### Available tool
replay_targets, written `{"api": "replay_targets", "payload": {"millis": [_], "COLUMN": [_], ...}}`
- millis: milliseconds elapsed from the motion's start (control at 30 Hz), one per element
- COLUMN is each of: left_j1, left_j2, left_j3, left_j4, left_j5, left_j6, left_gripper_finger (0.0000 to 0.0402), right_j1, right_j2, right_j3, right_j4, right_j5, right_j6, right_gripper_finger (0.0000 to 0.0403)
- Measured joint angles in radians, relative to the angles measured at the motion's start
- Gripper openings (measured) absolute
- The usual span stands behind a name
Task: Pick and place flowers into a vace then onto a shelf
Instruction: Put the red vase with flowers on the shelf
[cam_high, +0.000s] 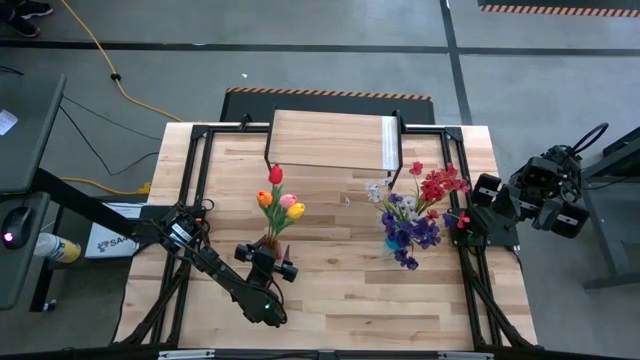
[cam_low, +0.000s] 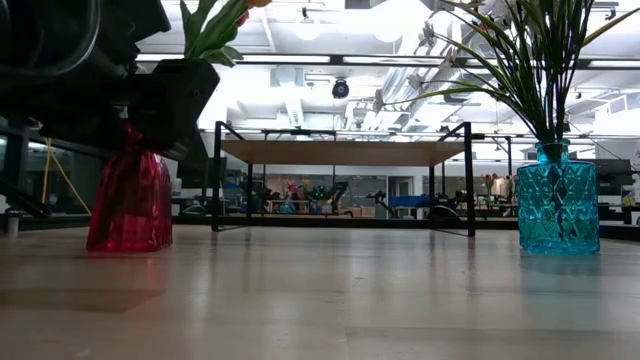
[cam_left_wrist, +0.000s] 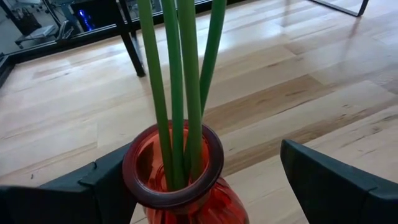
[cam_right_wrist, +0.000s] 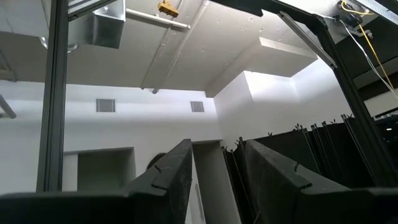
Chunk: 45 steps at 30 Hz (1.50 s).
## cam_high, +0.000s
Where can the white box with logo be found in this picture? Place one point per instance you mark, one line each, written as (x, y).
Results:
(107, 242)

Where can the black computer mouse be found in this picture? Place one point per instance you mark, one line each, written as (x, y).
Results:
(16, 227)

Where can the silver metal bracket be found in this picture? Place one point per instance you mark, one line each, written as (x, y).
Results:
(186, 355)
(465, 356)

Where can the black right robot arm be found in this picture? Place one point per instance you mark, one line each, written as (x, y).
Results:
(482, 221)

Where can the orange artificial tulip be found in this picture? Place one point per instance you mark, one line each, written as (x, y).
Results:
(265, 198)

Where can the black desk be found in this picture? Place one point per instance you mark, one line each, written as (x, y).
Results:
(30, 130)

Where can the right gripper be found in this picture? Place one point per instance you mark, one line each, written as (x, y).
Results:
(537, 190)

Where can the black hazard-striped floor mat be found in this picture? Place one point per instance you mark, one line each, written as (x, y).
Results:
(250, 107)

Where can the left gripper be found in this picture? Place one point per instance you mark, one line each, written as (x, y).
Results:
(262, 265)

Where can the black aluminium rig frame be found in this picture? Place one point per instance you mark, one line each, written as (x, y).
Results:
(198, 132)

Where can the red glass vase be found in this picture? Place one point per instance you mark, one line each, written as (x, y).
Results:
(277, 248)

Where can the purple artificial flower bunch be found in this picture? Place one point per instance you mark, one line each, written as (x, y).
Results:
(425, 232)

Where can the red artificial flower bunch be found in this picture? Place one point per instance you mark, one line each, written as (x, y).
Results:
(435, 190)

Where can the grey metal stand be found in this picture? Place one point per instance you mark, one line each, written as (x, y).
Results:
(612, 235)

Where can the white paper sheet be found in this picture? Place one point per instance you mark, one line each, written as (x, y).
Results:
(125, 210)

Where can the white artificial flower bunch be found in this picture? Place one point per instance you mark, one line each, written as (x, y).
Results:
(374, 192)

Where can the pink artificial tulip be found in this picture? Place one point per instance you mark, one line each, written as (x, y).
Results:
(288, 200)

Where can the yellow artificial tulip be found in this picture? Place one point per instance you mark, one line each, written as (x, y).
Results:
(296, 210)

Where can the red artificial tulip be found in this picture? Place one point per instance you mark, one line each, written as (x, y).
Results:
(275, 175)

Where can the white paper note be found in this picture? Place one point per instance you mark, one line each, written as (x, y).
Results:
(6, 121)

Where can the white and yellow bottle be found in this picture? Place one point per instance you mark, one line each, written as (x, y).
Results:
(57, 247)

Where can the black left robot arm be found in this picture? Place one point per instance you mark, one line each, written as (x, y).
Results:
(220, 272)

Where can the hazard-striped floor strip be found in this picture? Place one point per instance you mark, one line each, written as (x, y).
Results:
(550, 10)

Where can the blue glass vase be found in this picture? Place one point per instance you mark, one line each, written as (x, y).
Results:
(390, 245)

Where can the wooden shelf with black legs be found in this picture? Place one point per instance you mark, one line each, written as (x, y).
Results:
(330, 137)

